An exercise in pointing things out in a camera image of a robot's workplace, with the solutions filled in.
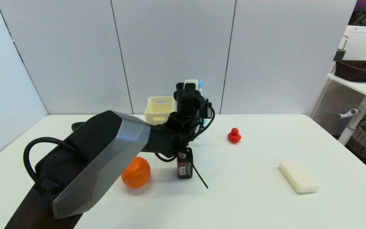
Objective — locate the cream plastic storage bin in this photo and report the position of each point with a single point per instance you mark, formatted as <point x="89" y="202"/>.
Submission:
<point x="157" y="109"/>

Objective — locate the white shelf rack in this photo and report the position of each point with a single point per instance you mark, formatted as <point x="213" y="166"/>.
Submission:
<point x="332" y="100"/>

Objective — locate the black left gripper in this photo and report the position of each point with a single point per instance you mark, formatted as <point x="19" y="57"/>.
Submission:
<point x="187" y="100"/>

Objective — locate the white rectangular sponge block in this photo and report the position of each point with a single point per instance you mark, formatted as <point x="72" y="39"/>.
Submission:
<point x="299" y="176"/>

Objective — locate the small black box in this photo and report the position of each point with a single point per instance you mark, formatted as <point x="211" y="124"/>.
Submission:
<point x="339" y="56"/>

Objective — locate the clear water bottle blue label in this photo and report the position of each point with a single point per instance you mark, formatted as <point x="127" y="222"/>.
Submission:
<point x="201" y="84"/>

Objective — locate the white side desk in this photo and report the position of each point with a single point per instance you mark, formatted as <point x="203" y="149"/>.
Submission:
<point x="362" y="89"/>

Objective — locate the orange fruit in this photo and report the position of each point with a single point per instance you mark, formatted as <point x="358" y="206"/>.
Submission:
<point x="137" y="175"/>

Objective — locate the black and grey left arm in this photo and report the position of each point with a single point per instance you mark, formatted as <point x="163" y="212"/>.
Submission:
<point x="106" y="143"/>

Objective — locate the red rubber duck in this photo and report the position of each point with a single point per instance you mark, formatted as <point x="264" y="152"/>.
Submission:
<point x="234" y="137"/>

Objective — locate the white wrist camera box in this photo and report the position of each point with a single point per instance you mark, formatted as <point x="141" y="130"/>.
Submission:
<point x="191" y="84"/>

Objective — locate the small black drink carton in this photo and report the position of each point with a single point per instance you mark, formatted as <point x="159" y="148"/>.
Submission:
<point x="184" y="168"/>

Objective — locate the dark brown woven basket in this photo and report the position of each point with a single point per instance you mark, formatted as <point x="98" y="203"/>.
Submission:
<point x="357" y="71"/>

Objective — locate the black fabric pouch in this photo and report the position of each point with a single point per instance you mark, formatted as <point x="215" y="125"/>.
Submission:
<point x="77" y="126"/>

